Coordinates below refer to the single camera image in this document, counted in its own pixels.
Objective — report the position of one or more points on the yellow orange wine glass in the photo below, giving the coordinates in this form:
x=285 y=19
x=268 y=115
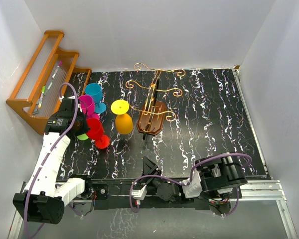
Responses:
x=123 y=120

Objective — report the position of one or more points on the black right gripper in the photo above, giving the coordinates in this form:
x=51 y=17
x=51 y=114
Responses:
x=150 y=168

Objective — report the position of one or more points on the orange wooden tiered shelf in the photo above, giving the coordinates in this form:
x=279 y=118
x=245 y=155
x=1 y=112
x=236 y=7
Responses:
x=25 y=97

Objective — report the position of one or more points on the green capped marker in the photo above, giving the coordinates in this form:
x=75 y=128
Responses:
x=41 y=97

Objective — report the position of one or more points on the red wine glass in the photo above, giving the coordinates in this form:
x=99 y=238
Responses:
x=97 y=134

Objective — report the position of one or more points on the brown wooden rack base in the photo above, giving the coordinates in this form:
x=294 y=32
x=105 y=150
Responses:
x=152 y=123

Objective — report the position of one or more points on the green wine glass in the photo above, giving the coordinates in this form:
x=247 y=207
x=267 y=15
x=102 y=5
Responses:
x=82 y=137

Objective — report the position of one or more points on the magenta wine glass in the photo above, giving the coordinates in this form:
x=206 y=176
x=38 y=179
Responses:
x=88 y=107

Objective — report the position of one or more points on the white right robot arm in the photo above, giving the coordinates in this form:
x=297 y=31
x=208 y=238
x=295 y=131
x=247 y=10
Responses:
x=220 y=173

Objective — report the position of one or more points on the blue wine glass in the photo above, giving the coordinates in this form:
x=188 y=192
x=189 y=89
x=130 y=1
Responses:
x=95 y=91

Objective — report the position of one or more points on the aluminium frame rail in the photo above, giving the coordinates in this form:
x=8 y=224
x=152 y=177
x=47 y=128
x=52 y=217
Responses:
x=261 y=212

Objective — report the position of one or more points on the gold wire glass rack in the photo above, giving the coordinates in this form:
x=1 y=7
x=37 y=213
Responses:
x=153 y=91

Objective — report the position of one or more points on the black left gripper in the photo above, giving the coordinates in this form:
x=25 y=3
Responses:
x=85 y=129

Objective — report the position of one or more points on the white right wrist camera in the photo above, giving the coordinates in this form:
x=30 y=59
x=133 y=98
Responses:
x=139 y=194

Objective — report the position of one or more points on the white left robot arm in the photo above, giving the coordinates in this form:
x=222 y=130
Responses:
x=41 y=201

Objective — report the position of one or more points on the purple capped marker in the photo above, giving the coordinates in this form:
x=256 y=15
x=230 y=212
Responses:
x=56 y=70

